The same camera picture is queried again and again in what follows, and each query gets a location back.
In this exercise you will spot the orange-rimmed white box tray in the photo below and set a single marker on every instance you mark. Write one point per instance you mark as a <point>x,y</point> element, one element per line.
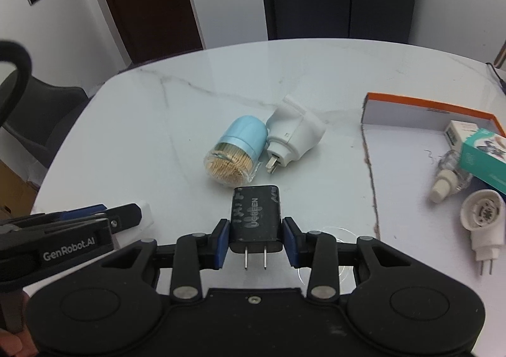
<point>403,151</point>

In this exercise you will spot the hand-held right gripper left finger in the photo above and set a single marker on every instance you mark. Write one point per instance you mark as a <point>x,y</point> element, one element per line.
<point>221,246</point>

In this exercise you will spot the black wall charger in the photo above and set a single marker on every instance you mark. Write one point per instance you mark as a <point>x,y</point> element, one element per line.
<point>255,218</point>

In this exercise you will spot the small white product box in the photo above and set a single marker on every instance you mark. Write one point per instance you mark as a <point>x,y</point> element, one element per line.
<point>458,131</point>

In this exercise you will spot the teal cardboard box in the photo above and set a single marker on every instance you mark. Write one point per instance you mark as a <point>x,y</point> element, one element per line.
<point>486,159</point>

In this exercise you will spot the dark grey chair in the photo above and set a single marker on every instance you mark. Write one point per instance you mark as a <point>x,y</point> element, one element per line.
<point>47,115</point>

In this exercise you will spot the dark brown door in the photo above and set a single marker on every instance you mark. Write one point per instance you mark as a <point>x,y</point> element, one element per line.
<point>150,5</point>

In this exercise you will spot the brown cardboard box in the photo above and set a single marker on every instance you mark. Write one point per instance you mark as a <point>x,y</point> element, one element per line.
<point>16,191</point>

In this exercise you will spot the white round plug adapter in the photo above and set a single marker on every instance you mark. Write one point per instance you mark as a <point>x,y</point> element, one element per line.
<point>296,127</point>

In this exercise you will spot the round white two-pin plug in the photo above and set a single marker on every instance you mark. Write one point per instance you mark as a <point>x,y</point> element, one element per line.
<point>484,218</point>

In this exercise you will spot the blue-capped toothpick jar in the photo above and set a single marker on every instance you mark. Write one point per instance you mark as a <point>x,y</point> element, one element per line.
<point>237,143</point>

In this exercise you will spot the person's left hand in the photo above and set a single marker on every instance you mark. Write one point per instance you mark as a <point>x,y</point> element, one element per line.
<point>10,345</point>

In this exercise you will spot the clear liquid refill bottle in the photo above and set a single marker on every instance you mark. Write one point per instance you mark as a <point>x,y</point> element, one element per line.
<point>450,177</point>

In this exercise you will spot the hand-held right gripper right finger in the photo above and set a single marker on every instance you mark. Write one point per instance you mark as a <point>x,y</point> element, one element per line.
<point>289,242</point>

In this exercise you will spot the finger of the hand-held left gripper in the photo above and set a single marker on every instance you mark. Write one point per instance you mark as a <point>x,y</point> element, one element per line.
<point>124,216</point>
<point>83,212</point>

